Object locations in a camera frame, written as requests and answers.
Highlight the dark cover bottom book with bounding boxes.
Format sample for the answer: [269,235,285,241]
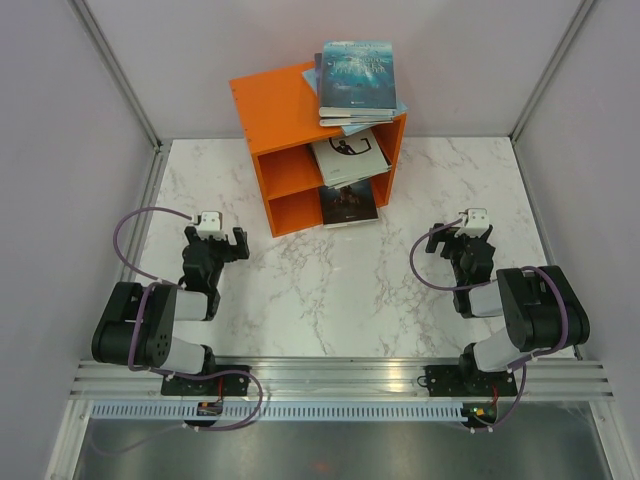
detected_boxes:
[318,179,379,228]

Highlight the grey thin booklet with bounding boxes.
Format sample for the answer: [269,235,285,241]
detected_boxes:
[310,129,385,186]

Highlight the green Alice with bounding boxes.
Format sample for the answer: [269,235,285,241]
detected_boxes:
[326,154,392,189]

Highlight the Robinson Crusoe purple book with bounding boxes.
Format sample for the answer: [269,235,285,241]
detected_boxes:
[314,50,398,126]

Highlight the blue ocean cover book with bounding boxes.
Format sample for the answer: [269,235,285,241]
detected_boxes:
[317,41,397,118]

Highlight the light blue paperback book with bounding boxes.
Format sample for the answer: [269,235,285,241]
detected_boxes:
[302,69,408,136]

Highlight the yellow thin book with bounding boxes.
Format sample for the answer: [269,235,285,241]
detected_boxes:
[323,219,378,229]

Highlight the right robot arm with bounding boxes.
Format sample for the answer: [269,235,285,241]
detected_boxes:
[425,220,591,394]

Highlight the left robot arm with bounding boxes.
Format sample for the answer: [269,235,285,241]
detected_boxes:
[91,226,250,395]

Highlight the orange wooden shelf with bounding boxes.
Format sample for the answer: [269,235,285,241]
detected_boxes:
[230,63,407,237]

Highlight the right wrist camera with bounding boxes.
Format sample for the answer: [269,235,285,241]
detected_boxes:
[454,208,490,238]

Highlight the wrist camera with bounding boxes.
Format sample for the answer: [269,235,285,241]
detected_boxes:
[454,208,490,238]
[193,211,225,240]

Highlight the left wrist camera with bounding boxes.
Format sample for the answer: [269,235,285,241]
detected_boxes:
[193,211,225,240]

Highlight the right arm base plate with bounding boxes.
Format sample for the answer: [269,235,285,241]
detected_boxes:
[424,365,518,398]

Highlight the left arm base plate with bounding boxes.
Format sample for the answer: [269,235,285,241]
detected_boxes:
[160,364,251,398]

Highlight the aluminium front rail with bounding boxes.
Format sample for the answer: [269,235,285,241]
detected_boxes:
[70,356,614,402]

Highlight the white slotted cable duct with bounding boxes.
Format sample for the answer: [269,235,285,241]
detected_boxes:
[91,400,467,422]

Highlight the left aluminium frame post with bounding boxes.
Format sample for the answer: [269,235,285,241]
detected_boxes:
[67,0,166,151]

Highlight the aluminium frame post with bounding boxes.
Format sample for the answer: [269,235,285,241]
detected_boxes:
[508,0,601,144]
[67,0,166,151]

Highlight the right aluminium frame post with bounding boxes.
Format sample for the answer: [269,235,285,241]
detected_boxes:
[508,0,601,144]

